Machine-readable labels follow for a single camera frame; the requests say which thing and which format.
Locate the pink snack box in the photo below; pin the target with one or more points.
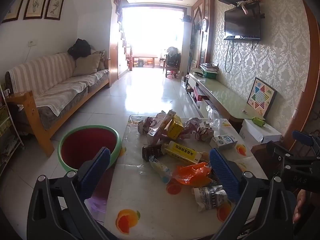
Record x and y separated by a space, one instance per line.
160 127

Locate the clear plastic bottle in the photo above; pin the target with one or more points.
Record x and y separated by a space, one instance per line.
214 118

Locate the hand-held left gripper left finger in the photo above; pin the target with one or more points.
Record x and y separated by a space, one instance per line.
96 170

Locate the striped sofa cover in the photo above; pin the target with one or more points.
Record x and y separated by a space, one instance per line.
42 72

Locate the framed wall painting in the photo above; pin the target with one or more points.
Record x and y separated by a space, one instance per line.
37 0
17 7
56 2

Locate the green flat box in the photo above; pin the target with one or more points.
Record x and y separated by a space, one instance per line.
209 74

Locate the green packet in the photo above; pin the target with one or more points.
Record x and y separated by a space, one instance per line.
258 121

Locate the long television cabinet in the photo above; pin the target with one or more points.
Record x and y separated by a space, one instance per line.
225 97

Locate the row of stair wall frames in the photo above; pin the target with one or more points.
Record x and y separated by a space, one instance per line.
117 2

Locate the beige lace seat cover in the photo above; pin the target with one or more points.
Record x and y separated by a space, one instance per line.
98 76
60 95

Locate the rows of picture books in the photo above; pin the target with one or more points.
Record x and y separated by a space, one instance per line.
5 120

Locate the white milk carton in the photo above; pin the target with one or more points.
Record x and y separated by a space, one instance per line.
223 141

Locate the wooden stair post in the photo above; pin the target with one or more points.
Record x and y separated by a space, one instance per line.
130 57

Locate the orange plastic bag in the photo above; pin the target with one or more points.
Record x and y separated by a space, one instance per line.
191 174

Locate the wooden sofa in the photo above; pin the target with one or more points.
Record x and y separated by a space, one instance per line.
32 115

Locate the yellow cardboard box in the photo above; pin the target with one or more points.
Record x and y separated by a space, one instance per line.
175 128

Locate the star checkers board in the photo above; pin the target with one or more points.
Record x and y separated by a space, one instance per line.
261 97

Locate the white cardboard box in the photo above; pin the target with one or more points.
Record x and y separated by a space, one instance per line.
260 132

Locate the person's right hand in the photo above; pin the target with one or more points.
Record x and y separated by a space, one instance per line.
306 205

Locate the fruit print tablecloth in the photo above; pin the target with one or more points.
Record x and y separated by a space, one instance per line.
140 180

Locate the stack of papers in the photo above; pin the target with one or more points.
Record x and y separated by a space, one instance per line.
208 66

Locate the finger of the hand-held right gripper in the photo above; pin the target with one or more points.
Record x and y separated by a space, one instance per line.
278 152
303 136

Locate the chair with black cloth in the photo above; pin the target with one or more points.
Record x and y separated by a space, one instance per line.
172 61

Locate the green basin with red inside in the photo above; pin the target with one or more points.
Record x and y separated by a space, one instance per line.
82 145

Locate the dark hat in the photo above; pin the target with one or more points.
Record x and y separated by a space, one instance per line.
187 18

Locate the round wall clock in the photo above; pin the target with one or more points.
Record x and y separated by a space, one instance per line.
205 25

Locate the red flat box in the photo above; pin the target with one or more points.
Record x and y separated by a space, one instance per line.
200 96

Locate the black flat television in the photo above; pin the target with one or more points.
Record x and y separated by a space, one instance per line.
242 22

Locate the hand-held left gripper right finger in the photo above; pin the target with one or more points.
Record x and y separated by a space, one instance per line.
223 175

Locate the purple plastic bag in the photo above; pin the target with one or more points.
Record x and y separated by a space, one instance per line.
96 203

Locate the patterned brown pillow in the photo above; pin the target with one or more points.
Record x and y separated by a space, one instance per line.
102 60

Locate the plain beige pillow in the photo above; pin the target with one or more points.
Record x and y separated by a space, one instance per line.
86 65

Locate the clear plastic wrapper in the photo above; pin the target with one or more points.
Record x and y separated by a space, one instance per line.
161 170

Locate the long yellow box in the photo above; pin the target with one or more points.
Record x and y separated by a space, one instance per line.
182 152

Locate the black cloth bundle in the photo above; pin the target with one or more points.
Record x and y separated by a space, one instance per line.
78 48

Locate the dark brown packet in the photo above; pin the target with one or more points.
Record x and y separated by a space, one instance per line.
151 152

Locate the long wooden table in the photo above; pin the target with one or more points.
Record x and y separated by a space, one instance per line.
145 58

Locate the crumpled printed paper cup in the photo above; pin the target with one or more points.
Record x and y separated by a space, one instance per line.
210 196

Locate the lilac crumpled paper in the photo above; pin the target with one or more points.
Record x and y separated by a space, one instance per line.
192 124

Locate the wooden stair cabinet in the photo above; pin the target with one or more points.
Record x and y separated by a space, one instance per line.
113 65

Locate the red and white crumpled paper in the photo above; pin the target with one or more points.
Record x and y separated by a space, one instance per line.
145 126

